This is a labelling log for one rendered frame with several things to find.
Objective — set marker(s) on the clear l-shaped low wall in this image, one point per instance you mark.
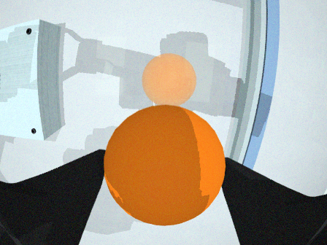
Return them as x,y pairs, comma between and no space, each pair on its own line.
252,69

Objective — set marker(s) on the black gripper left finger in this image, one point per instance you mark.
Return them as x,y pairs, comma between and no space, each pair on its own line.
52,208

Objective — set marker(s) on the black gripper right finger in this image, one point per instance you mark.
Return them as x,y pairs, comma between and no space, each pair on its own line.
267,213

